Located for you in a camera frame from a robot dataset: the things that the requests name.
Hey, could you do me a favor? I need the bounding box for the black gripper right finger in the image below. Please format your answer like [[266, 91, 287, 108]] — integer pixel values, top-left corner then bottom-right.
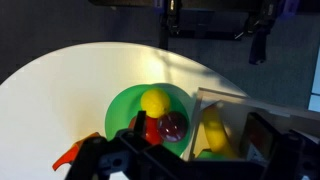
[[244, 112, 320, 180]]

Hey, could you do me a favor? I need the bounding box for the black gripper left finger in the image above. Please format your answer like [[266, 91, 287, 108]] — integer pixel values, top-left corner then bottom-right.
[[65, 111, 147, 180]]

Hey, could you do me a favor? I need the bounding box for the purple plum plush toy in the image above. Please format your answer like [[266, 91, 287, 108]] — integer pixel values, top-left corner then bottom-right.
[[157, 111, 188, 142]]

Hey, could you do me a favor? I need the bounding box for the red apple toy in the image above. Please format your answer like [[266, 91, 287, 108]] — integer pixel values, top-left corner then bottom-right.
[[144, 116, 163, 145]]

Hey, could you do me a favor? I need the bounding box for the yellow lemon toy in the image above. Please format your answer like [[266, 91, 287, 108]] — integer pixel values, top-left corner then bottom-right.
[[140, 88, 171, 118]]

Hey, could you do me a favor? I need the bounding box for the yellow banana toy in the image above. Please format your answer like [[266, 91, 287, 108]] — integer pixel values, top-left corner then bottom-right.
[[202, 106, 237, 159]]

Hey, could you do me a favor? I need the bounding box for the green plastic bowl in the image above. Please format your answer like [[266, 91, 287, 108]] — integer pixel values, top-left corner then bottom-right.
[[105, 83, 190, 156]]

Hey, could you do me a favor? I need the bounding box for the wooden tray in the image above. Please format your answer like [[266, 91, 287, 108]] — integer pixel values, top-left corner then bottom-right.
[[182, 88, 320, 160]]

